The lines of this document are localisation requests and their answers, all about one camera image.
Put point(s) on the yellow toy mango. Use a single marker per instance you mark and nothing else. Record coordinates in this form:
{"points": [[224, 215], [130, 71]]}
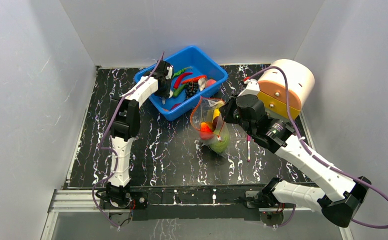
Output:
{"points": [[216, 112]]}

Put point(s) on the pink marker pen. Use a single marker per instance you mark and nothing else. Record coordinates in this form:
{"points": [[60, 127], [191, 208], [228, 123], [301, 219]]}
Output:
{"points": [[248, 140]]}

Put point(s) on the white toy garlic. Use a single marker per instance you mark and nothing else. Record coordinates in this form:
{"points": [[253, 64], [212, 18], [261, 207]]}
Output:
{"points": [[201, 83]]}

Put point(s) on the round drawer box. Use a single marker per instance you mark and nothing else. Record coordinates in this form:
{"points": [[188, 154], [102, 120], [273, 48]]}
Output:
{"points": [[273, 92]]}

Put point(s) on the clear zip top bag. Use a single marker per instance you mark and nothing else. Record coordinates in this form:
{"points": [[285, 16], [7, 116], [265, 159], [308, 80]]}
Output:
{"points": [[207, 121]]}

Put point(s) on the green toy cabbage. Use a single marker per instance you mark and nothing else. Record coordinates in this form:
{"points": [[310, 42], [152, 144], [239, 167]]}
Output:
{"points": [[217, 143]]}

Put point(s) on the blue plastic bin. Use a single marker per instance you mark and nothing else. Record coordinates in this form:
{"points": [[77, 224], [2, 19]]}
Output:
{"points": [[201, 64]]}

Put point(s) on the pink toy peach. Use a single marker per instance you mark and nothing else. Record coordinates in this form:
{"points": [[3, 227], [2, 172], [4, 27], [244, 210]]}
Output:
{"points": [[209, 83]]}

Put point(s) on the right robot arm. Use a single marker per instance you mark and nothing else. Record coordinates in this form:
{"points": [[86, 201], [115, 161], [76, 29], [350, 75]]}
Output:
{"points": [[337, 197]]}

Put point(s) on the green toy cucumber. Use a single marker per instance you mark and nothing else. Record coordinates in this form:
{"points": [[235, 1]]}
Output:
{"points": [[179, 90]]}

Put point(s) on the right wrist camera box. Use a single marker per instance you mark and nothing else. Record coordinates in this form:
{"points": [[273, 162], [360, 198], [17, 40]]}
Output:
{"points": [[252, 87]]}

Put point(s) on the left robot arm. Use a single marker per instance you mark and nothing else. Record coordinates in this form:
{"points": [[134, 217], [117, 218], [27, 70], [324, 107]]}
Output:
{"points": [[124, 126]]}

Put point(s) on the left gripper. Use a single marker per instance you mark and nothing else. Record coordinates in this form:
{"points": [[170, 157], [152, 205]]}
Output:
{"points": [[166, 94]]}

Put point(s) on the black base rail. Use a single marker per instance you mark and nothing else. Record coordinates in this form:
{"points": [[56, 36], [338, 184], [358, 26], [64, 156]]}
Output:
{"points": [[174, 202]]}

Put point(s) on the dark red toy onion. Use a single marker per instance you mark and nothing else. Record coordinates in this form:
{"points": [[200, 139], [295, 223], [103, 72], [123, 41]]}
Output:
{"points": [[216, 122]]}

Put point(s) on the green toy bean pod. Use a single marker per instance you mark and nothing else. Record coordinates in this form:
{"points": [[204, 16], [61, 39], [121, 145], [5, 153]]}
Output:
{"points": [[180, 72]]}

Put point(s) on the purple toy sweet potato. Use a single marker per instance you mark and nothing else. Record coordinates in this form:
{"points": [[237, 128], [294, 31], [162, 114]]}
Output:
{"points": [[175, 106]]}

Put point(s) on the dark toy grapes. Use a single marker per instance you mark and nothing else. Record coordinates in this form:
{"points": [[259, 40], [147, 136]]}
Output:
{"points": [[191, 89]]}

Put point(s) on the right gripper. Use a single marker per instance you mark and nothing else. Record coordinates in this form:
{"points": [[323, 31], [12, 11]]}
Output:
{"points": [[226, 112]]}

